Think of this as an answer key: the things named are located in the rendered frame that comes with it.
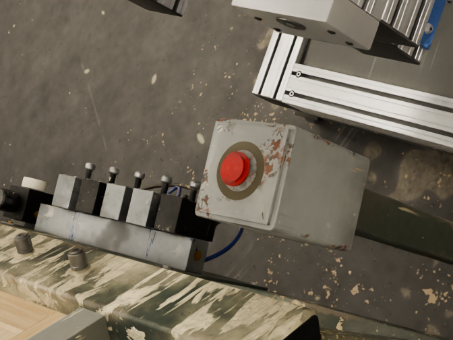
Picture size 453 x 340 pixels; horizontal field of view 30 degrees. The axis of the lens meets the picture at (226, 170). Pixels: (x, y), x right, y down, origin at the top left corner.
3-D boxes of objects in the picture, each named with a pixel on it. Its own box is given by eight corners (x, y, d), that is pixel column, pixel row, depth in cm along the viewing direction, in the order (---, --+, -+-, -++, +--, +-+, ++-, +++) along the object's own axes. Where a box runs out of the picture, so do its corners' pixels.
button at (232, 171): (261, 156, 95) (249, 152, 93) (253, 191, 94) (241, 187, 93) (234, 152, 97) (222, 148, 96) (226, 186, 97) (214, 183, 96)
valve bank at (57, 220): (288, 203, 135) (189, 171, 117) (268, 291, 134) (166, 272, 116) (87, 168, 168) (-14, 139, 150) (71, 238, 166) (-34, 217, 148)
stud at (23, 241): (37, 250, 129) (32, 233, 128) (23, 257, 127) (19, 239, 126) (27, 247, 130) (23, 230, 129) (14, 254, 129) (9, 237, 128)
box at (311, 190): (375, 160, 106) (294, 123, 92) (354, 253, 105) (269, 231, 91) (298, 150, 113) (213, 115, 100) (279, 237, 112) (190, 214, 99)
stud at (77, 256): (92, 266, 120) (87, 247, 119) (79, 274, 118) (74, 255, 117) (81, 263, 122) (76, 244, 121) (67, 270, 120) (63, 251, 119)
